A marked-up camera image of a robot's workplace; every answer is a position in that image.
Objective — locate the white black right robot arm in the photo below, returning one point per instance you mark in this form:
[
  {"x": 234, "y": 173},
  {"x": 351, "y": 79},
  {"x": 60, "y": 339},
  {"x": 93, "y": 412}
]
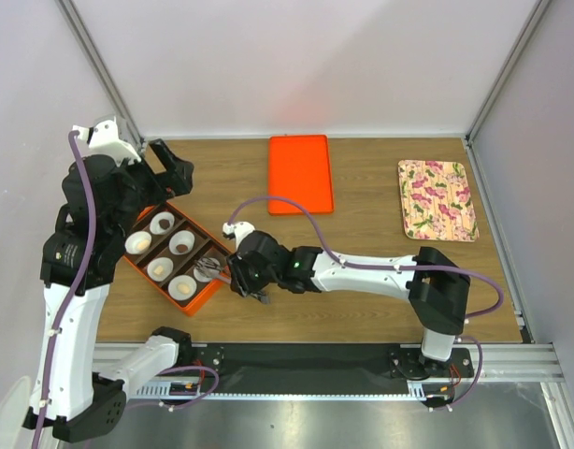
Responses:
[{"x": 435, "y": 288}]

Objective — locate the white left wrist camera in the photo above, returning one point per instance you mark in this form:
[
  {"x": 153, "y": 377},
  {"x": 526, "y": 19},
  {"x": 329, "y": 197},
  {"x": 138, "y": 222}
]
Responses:
[{"x": 109, "y": 137}]

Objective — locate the pale round chocolate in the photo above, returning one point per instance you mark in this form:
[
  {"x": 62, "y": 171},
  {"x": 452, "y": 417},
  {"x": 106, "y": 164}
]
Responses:
[{"x": 142, "y": 244}]

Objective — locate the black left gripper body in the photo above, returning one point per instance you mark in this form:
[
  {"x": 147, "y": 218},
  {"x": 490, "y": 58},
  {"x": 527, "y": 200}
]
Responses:
[{"x": 142, "y": 190}]

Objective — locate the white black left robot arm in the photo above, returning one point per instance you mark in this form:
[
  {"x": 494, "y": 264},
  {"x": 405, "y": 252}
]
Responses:
[{"x": 78, "y": 267}]

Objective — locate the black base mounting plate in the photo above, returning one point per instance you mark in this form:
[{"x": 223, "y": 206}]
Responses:
[{"x": 330, "y": 363}]

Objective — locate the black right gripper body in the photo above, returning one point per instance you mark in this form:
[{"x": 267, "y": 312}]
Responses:
[{"x": 249, "y": 280}]

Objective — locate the metal tongs with red grip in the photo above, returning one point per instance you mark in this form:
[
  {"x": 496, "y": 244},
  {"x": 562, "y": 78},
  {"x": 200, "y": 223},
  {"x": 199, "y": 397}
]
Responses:
[{"x": 224, "y": 276}]

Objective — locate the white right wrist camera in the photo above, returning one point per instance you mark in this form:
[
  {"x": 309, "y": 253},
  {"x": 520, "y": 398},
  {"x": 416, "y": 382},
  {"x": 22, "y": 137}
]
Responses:
[{"x": 237, "y": 231}]

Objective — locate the floral patterned tray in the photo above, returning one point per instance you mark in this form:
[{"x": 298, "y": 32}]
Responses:
[{"x": 436, "y": 201}]

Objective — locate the aluminium frame post left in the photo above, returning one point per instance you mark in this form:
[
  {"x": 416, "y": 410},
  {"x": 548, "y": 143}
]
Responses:
[{"x": 83, "y": 36}]

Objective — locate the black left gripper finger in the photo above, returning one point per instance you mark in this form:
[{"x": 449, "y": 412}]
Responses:
[
  {"x": 177, "y": 179},
  {"x": 166, "y": 157}
]

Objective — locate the orange flat tray lid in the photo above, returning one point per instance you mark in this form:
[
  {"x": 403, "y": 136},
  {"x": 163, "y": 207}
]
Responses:
[{"x": 299, "y": 169}]

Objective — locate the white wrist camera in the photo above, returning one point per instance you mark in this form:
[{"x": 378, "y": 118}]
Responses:
[
  {"x": 237, "y": 231},
  {"x": 109, "y": 137}
]

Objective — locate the aluminium frame post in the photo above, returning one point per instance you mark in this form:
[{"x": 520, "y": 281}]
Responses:
[
  {"x": 521, "y": 42},
  {"x": 83, "y": 36}
]

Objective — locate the aluminium frame post right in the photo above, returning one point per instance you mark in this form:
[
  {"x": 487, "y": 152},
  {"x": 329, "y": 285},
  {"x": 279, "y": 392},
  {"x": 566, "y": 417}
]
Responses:
[{"x": 521, "y": 42}]

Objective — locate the orange chocolate box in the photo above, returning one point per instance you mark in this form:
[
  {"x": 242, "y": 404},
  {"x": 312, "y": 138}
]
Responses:
[{"x": 205, "y": 246}]

